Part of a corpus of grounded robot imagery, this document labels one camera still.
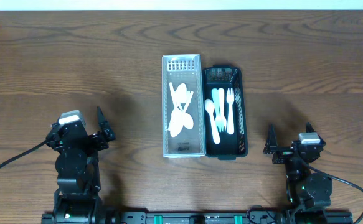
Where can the white spoon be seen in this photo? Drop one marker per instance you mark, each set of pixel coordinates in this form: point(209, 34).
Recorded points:
point(171, 90)
point(209, 107)

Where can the black plastic basket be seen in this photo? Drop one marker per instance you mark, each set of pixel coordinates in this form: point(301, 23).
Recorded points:
point(235, 145)

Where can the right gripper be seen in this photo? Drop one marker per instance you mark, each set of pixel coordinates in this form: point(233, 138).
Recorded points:
point(283, 154)

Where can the clear plastic basket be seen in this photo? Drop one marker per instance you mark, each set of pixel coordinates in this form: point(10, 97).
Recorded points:
point(183, 68)

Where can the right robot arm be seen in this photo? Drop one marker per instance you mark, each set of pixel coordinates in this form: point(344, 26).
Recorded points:
point(308, 193)

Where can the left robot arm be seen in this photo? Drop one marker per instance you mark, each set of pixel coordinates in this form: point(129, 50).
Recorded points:
point(77, 200)

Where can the white spoon bowl up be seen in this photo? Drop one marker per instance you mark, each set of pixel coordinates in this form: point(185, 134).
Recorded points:
point(181, 94)

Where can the white fork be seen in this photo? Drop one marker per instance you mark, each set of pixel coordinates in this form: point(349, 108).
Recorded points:
point(218, 119)
point(221, 94)
point(230, 100)

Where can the white spoon bowl down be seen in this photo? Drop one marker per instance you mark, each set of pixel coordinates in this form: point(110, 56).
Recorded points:
point(179, 117)

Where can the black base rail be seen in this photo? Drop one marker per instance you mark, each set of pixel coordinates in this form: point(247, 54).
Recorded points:
point(251, 216)

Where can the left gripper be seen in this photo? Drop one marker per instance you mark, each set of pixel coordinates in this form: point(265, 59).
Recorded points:
point(97, 142)

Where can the white spoon sideways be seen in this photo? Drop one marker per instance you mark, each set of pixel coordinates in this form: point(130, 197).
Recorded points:
point(180, 118)

